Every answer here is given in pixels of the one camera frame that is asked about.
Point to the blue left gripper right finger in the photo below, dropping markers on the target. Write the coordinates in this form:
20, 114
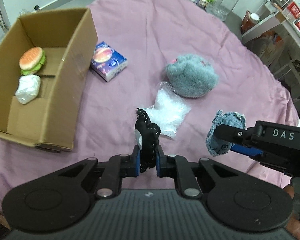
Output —
161, 163

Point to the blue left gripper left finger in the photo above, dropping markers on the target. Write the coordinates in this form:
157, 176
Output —
135, 159

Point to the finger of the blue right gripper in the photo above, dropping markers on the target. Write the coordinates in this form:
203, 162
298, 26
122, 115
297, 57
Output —
248, 151

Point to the black white soft toy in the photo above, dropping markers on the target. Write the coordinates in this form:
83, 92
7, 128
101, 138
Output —
147, 136

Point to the blue denim soft toy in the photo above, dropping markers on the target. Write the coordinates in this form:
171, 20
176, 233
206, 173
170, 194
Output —
218, 141

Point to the clear plastic bag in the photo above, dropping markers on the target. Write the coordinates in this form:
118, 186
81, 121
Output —
168, 111

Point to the grey fluffy plush toy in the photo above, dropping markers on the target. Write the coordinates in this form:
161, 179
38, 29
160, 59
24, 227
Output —
191, 76

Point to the blue tissue pack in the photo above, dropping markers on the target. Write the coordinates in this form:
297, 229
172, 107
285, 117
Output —
107, 62

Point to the white soft bundle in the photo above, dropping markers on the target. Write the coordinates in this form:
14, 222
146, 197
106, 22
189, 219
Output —
28, 88

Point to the burger plush toy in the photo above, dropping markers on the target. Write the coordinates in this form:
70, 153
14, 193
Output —
31, 61

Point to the person's right hand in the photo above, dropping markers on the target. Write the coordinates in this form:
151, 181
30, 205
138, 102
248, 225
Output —
293, 225

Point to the pink bed sheet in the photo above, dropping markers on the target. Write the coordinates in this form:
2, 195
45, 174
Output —
151, 34

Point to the brown cardboard box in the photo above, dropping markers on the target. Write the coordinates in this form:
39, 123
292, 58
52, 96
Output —
68, 37

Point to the large clear plastic jug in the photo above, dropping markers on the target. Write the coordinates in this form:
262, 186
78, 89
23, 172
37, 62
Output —
221, 8

